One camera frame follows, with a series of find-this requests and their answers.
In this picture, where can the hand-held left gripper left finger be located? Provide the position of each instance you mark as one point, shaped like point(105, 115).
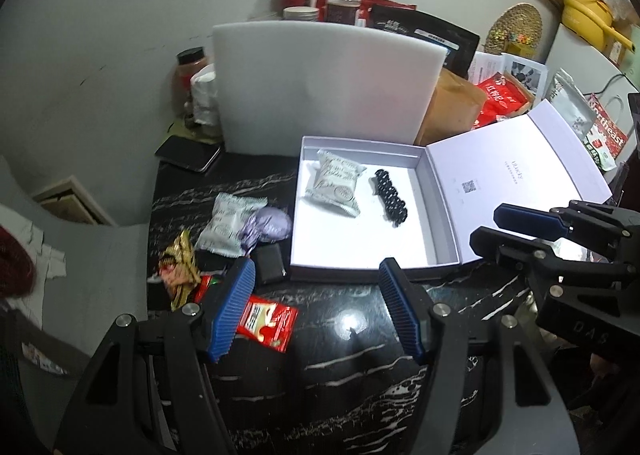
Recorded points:
point(229, 315)

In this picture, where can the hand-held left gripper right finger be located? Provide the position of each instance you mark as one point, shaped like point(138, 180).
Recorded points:
point(400, 312)

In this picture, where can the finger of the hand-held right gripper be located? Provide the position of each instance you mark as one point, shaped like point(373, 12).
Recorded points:
point(492, 245)
point(525, 219)

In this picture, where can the red snack packet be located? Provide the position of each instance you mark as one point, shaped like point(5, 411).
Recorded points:
point(267, 322)

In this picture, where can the small black box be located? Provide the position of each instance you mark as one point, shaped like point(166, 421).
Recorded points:
point(270, 262)

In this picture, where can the gold snack packet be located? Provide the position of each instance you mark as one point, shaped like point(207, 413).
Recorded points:
point(179, 265)

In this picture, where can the white gift box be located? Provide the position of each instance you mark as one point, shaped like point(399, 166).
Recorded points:
point(360, 240)

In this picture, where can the white printed snack packet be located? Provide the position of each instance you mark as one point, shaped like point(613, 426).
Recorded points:
point(225, 225)
point(334, 182)

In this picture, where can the red and white gift bag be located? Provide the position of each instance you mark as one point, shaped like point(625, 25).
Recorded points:
point(607, 132)

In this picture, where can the red goji berry bag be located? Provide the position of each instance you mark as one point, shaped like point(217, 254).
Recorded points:
point(502, 100)

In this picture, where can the silver zip pouch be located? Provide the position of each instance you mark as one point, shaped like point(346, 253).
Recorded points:
point(570, 105)

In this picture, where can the brown paper bag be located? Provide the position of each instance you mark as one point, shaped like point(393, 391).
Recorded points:
point(450, 105)

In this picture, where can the printed paper leaflet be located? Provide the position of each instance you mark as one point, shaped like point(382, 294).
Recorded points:
point(525, 72)

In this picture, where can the black smartphone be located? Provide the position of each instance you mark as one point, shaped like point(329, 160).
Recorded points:
point(189, 153)

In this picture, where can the white cabinet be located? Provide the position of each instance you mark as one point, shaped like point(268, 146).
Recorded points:
point(575, 47)

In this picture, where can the torn white paper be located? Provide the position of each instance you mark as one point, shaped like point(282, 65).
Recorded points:
point(50, 260)

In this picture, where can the round woven mat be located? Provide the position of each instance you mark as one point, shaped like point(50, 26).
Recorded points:
point(517, 22)

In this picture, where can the black oat bag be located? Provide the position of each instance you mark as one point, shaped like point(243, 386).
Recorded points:
point(425, 32)

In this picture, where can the yellow pot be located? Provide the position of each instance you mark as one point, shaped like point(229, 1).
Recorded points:
point(585, 12)

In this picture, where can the white plastic bag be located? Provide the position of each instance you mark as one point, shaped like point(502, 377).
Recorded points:
point(205, 100)

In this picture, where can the dark red cloth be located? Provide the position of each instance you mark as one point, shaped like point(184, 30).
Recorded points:
point(15, 260)

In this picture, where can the white foam board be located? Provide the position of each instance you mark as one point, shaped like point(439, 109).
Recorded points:
point(320, 85)

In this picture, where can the brown jar with black lid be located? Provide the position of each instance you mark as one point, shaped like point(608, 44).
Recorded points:
point(185, 80)

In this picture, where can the red foil bag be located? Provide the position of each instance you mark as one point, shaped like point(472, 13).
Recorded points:
point(385, 2)

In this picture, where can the dark red clear jar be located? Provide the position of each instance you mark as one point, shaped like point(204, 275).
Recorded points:
point(342, 7)

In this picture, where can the jar with white lid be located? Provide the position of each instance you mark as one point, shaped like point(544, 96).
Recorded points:
point(300, 13)

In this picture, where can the wooden frame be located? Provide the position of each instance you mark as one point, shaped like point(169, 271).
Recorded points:
point(70, 200)

